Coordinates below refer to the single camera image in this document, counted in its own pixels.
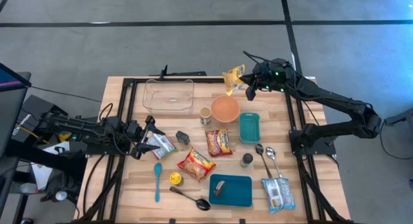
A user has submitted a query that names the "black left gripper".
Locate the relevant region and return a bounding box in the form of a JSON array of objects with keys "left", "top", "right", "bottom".
[{"left": 126, "top": 115, "right": 166, "bottom": 161}]

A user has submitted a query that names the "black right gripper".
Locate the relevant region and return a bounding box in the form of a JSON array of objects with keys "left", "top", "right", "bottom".
[{"left": 239, "top": 57, "right": 293, "bottom": 93}]

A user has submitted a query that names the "silver green food packet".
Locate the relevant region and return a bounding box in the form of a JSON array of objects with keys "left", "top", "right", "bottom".
[{"left": 145, "top": 133, "right": 178, "bottom": 161}]

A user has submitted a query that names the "yellow ramen noodle packet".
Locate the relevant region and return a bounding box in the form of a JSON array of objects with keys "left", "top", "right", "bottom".
[{"left": 222, "top": 64, "right": 247, "bottom": 96}]

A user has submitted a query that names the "dark green spice tin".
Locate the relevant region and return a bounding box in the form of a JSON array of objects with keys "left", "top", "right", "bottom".
[{"left": 175, "top": 130, "right": 191, "bottom": 146}]

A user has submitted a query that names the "yellow lid spice can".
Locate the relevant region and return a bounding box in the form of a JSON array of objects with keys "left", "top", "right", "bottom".
[{"left": 169, "top": 172, "right": 185, "bottom": 187}]

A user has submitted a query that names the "dark metal spoon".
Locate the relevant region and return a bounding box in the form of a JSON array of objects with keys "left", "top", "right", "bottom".
[{"left": 255, "top": 143, "right": 273, "bottom": 179}]

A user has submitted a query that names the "black lid pepper shaker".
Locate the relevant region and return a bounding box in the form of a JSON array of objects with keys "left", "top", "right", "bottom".
[{"left": 239, "top": 152, "right": 254, "bottom": 168}]

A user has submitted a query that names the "small foil sauce packet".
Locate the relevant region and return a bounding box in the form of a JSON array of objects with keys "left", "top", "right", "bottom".
[{"left": 214, "top": 180, "right": 227, "bottom": 198}]

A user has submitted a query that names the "blue white food packet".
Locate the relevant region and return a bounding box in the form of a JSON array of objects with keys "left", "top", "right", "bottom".
[{"left": 261, "top": 177, "right": 296, "bottom": 214}]

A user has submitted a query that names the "blue plastic spoon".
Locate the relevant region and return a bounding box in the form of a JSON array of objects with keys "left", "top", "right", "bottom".
[{"left": 153, "top": 162, "right": 163, "bottom": 203}]

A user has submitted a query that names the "orange bowl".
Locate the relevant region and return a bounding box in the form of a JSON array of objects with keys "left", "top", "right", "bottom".
[{"left": 210, "top": 94, "right": 241, "bottom": 123}]

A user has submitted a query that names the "clear plastic container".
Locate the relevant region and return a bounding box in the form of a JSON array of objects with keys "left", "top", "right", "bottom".
[{"left": 142, "top": 78, "right": 195, "bottom": 112}]

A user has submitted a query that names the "small teal tray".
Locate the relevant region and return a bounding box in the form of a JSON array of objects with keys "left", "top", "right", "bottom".
[{"left": 239, "top": 112, "right": 261, "bottom": 145}]

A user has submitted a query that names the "red ramen noodle packet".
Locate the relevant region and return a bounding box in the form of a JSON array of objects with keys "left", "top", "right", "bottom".
[
  {"left": 205, "top": 128, "right": 234, "bottom": 158},
  {"left": 176, "top": 147, "right": 217, "bottom": 181}
]

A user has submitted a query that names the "small beige cup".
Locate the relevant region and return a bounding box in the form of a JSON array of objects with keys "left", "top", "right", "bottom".
[{"left": 199, "top": 107, "right": 213, "bottom": 127}]

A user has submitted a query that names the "silver metal spoon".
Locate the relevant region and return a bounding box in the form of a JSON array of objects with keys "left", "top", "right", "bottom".
[{"left": 265, "top": 146, "right": 283, "bottom": 179}]

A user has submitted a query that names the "black shiny metal spoon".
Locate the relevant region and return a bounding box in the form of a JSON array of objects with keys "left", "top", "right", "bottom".
[{"left": 169, "top": 186, "right": 212, "bottom": 212}]

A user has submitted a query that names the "black bag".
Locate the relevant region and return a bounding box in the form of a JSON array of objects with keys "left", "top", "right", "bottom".
[{"left": 40, "top": 167, "right": 81, "bottom": 205}]

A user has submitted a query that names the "large teal blue bin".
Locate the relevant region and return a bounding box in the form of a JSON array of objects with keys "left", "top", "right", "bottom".
[{"left": 208, "top": 174, "right": 254, "bottom": 208}]

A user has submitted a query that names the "black desk beam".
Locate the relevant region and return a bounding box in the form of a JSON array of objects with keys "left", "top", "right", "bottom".
[{"left": 5, "top": 139, "right": 88, "bottom": 181}]

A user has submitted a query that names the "white paper sheet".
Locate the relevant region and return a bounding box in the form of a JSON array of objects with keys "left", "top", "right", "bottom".
[{"left": 31, "top": 141, "right": 70, "bottom": 190}]

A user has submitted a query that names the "black equipment case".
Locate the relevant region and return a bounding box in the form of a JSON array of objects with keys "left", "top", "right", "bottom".
[{"left": 12, "top": 94, "right": 68, "bottom": 144}]

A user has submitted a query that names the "black computer monitor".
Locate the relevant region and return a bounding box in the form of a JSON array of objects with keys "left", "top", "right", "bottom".
[{"left": 0, "top": 63, "right": 32, "bottom": 157}]

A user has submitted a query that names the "grey floor stand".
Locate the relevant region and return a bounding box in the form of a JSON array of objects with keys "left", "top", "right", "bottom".
[{"left": 383, "top": 107, "right": 413, "bottom": 127}]

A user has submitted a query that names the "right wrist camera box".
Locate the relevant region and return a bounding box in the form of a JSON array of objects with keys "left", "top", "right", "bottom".
[{"left": 245, "top": 85, "right": 257, "bottom": 101}]

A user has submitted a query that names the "black aluminium rig frame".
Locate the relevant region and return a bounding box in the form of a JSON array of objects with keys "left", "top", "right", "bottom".
[{"left": 76, "top": 76, "right": 356, "bottom": 224}]

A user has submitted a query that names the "black frame bracket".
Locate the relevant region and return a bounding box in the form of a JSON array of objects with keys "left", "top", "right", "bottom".
[{"left": 159, "top": 65, "right": 207, "bottom": 77}]

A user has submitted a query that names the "thick black cable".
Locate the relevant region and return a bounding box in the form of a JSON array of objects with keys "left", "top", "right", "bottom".
[{"left": 82, "top": 154, "right": 107, "bottom": 218}]

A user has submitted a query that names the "thin black floor cable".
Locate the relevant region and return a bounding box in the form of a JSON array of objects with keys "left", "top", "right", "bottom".
[{"left": 30, "top": 85, "right": 103, "bottom": 104}]

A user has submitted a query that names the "yellow cable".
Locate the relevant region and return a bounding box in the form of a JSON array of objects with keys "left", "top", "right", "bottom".
[{"left": 19, "top": 125, "right": 49, "bottom": 144}]

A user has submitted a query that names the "black curved floor cable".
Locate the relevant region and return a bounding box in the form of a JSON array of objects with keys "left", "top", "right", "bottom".
[{"left": 379, "top": 119, "right": 413, "bottom": 161}]

